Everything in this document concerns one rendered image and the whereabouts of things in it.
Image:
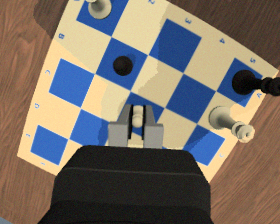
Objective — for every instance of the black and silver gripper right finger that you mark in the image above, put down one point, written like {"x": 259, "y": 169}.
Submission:
{"x": 152, "y": 132}

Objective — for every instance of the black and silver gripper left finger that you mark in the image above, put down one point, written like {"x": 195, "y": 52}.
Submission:
{"x": 120, "y": 131}

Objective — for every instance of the blue and cream chessboard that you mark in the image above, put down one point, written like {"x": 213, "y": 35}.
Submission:
{"x": 182, "y": 67}

